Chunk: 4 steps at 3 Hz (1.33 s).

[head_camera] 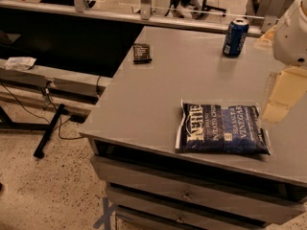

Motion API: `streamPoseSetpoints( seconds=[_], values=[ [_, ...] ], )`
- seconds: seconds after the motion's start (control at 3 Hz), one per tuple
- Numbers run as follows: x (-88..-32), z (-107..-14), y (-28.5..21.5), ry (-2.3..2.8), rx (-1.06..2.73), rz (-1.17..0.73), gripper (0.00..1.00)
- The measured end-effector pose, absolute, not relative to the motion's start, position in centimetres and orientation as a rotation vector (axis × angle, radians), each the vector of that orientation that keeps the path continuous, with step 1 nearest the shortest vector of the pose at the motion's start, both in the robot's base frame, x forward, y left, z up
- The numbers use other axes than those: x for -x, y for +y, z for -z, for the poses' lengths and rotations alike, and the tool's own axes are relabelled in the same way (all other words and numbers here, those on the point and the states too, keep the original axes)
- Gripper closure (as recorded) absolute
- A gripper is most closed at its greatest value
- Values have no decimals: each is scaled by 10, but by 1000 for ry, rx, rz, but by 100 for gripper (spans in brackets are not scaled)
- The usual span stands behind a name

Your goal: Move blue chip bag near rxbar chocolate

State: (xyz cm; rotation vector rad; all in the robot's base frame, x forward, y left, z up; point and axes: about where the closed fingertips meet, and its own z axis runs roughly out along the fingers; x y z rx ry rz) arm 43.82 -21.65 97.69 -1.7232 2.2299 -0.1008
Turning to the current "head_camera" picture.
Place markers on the blue Kettle chip bag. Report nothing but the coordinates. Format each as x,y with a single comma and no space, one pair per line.
221,128

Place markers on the blue floor tape cross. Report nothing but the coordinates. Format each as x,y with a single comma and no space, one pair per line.
104,219

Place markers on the grey drawer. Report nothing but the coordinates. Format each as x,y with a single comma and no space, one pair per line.
172,212
218,199

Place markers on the black metal table leg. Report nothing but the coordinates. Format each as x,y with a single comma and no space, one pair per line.
39,150

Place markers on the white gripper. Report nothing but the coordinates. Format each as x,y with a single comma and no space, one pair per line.
290,40

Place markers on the blue soda can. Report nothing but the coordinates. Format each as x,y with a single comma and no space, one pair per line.
235,37

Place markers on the metal railing frame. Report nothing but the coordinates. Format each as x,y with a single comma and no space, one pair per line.
150,12

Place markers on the dark rxbar chocolate bar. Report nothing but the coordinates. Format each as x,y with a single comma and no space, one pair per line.
141,53

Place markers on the grey side bench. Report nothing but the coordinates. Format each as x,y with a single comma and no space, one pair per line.
42,86

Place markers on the upper grey drawer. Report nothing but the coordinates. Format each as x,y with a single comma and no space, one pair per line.
218,199

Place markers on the lower grey drawer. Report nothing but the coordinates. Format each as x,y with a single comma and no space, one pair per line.
172,212

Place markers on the white crumpled cloth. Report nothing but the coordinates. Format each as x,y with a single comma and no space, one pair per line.
19,63

